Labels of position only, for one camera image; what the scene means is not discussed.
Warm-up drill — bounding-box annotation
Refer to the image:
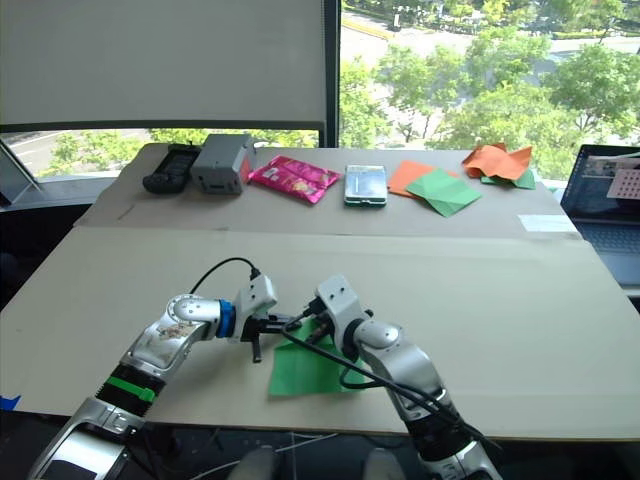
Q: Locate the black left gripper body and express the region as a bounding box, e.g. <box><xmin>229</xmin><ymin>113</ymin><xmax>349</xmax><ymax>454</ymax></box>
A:
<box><xmin>239</xmin><ymin>312</ymin><xmax>275</xmax><ymax>365</ymax></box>

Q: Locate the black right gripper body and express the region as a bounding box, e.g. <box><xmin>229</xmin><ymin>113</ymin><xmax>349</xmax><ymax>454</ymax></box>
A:
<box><xmin>301</xmin><ymin>294</ymin><xmax>330</xmax><ymax>327</ymax></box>

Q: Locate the green paper sheet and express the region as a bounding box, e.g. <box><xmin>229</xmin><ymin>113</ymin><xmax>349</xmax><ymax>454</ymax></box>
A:
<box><xmin>268</xmin><ymin>319</ymin><xmax>369</xmax><ymax>398</ymax></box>
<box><xmin>404</xmin><ymin>168</ymin><xmax>484</xmax><ymax>218</ymax></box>

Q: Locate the narrow beige cardboard sheet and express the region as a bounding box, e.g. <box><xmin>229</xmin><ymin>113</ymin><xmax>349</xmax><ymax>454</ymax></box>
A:
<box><xmin>73</xmin><ymin>142</ymin><xmax>597</xmax><ymax>241</ymax></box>

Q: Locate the large beige cardboard sheet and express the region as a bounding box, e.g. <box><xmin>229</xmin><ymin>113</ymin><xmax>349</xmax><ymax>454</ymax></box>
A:
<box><xmin>0</xmin><ymin>225</ymin><xmax>640</xmax><ymax>444</ymax></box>

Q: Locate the flat orange paper sheet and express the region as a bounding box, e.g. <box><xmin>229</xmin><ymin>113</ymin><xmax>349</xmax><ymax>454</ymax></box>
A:
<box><xmin>387</xmin><ymin>159</ymin><xmax>461</xmax><ymax>200</ymax></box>

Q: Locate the creased green paper sheet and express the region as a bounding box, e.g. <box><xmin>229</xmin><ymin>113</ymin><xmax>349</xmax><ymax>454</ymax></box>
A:
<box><xmin>404</xmin><ymin>168</ymin><xmax>484</xmax><ymax>218</ymax></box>

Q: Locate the crumpled orange paper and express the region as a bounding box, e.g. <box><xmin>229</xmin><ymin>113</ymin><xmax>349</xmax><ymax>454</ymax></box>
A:
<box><xmin>460</xmin><ymin>143</ymin><xmax>535</xmax><ymax>181</ymax></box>

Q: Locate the crumpled green paper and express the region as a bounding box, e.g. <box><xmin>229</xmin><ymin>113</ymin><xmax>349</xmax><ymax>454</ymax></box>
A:
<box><xmin>479</xmin><ymin>168</ymin><xmax>538</xmax><ymax>191</ymax></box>

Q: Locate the pink snack bag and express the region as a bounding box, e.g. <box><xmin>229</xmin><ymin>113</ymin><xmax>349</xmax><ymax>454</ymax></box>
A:
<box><xmin>247</xmin><ymin>154</ymin><xmax>343</xmax><ymax>205</ymax></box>

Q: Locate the green white pack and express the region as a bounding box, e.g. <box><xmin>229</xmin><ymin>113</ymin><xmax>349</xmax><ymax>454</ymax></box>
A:
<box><xmin>343</xmin><ymin>163</ymin><xmax>390</xmax><ymax>209</ymax></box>

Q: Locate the grey box device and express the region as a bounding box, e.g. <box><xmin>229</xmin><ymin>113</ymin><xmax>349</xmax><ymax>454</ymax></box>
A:
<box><xmin>189</xmin><ymin>133</ymin><xmax>258</xmax><ymax>196</ymax></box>

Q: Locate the black remote controller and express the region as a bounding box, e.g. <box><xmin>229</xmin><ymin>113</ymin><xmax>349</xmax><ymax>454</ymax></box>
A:
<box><xmin>142</xmin><ymin>143</ymin><xmax>203</xmax><ymax>195</ymax></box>

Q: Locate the white label strip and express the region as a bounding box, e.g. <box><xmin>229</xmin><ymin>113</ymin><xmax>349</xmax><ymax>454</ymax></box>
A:
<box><xmin>517</xmin><ymin>213</ymin><xmax>579</xmax><ymax>233</ymax></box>

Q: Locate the white angled stand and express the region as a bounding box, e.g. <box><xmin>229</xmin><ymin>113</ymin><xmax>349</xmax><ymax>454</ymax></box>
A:
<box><xmin>0</xmin><ymin>138</ymin><xmax>44</xmax><ymax>207</ymax></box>

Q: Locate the white roller blind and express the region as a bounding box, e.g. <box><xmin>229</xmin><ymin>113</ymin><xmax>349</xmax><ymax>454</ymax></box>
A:
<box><xmin>0</xmin><ymin>0</ymin><xmax>327</xmax><ymax>133</ymax></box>

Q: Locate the dark laptop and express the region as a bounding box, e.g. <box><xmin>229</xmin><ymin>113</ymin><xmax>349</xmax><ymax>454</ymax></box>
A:
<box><xmin>559</xmin><ymin>143</ymin><xmax>640</xmax><ymax>287</ymax></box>

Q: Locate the pink dotted card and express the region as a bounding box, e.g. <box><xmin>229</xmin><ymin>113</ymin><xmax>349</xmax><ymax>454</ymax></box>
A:
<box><xmin>606</xmin><ymin>167</ymin><xmax>640</xmax><ymax>199</ymax></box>

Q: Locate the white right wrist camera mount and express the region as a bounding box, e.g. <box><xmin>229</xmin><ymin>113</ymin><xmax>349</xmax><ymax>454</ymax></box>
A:
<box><xmin>314</xmin><ymin>273</ymin><xmax>367</xmax><ymax>352</ymax></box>

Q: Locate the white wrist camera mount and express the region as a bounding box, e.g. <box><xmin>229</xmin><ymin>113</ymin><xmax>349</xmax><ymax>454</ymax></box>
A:
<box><xmin>232</xmin><ymin>273</ymin><xmax>279</xmax><ymax>342</ymax></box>
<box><xmin>314</xmin><ymin>273</ymin><xmax>367</xmax><ymax>352</ymax></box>

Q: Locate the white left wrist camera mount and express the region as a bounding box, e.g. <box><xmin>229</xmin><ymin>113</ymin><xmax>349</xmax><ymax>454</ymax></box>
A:
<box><xmin>232</xmin><ymin>273</ymin><xmax>279</xmax><ymax>342</ymax></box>

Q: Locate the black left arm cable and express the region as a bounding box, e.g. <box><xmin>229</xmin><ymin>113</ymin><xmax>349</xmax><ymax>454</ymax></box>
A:
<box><xmin>188</xmin><ymin>256</ymin><xmax>262</xmax><ymax>296</ymax></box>

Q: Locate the thin white wire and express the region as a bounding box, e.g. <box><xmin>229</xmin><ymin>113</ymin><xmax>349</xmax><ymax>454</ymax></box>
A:
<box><xmin>194</xmin><ymin>431</ymin><xmax>341</xmax><ymax>480</ymax></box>

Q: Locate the green cable tie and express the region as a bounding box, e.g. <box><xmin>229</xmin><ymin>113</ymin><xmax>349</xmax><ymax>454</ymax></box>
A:
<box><xmin>106</xmin><ymin>374</ymin><xmax>159</xmax><ymax>404</ymax></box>

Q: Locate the black window post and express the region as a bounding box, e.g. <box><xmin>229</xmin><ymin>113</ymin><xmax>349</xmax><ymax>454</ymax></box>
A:
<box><xmin>318</xmin><ymin>0</ymin><xmax>344</xmax><ymax>149</ymax></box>

